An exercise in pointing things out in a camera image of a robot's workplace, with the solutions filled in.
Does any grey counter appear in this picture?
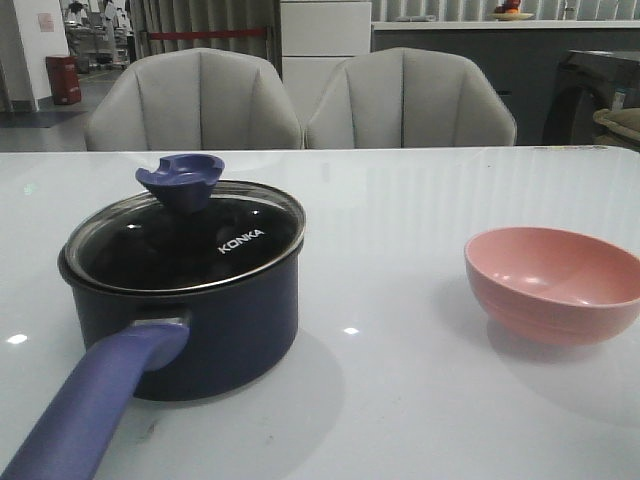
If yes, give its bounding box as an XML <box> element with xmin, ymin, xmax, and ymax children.
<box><xmin>372</xmin><ymin>20</ymin><xmax>639</xmax><ymax>145</ymax></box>

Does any glass pot lid blue knob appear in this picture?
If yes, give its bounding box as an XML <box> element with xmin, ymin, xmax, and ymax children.
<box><xmin>59</xmin><ymin>154</ymin><xmax>306</xmax><ymax>295</ymax></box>

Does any left beige upholstered chair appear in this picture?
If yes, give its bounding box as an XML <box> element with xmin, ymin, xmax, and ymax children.
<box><xmin>84</xmin><ymin>48</ymin><xmax>303</xmax><ymax>152</ymax></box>

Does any beige upholstered chair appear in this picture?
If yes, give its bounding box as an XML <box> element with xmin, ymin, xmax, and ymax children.
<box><xmin>305</xmin><ymin>47</ymin><xmax>517</xmax><ymax>149</ymax></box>
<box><xmin>84</xmin><ymin>48</ymin><xmax>303</xmax><ymax>152</ymax></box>

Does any pink bowl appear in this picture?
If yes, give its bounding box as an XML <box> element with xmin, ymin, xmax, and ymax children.
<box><xmin>464</xmin><ymin>227</ymin><xmax>639</xmax><ymax>345</ymax></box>

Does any white cabinet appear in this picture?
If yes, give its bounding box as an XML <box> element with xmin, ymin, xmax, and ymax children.
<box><xmin>280</xmin><ymin>1</ymin><xmax>372</xmax><ymax>123</ymax></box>

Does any dark appliance at right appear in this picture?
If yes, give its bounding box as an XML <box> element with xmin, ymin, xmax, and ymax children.
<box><xmin>542</xmin><ymin>50</ymin><xmax>639</xmax><ymax>145</ymax></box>

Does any dark blue saucepan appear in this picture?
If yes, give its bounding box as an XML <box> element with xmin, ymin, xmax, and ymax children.
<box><xmin>3</xmin><ymin>253</ymin><xmax>298</xmax><ymax>479</ymax></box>

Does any red trash bin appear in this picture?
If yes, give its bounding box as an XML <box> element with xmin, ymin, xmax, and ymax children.
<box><xmin>45</xmin><ymin>55</ymin><xmax>82</xmax><ymax>105</ymax></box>

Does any right beige upholstered chair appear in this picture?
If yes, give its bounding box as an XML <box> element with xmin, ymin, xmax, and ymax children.
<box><xmin>305</xmin><ymin>47</ymin><xmax>517</xmax><ymax>149</ymax></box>

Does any beige cushion at right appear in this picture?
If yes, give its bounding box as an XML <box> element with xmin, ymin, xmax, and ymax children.
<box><xmin>593</xmin><ymin>108</ymin><xmax>640</xmax><ymax>152</ymax></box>

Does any stanchion post with red belt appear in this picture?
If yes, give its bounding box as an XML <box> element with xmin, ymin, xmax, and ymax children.
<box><xmin>134</xmin><ymin>26</ymin><xmax>282</xmax><ymax>77</ymax></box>

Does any fruit plate on counter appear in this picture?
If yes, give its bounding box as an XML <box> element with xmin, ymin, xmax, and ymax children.
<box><xmin>490</xmin><ymin>0</ymin><xmax>534</xmax><ymax>21</ymax></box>

